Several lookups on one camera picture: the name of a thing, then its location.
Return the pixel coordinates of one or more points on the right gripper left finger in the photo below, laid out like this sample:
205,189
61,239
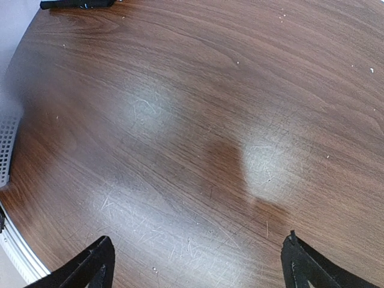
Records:
93,267

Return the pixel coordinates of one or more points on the black t-shirt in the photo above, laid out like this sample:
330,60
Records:
83,4

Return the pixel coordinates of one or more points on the white laundry basket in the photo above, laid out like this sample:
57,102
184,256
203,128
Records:
9,126

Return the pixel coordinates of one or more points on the front aluminium rail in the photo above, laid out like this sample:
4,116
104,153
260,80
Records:
22,257

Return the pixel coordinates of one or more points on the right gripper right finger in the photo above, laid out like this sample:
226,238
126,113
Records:
303,266

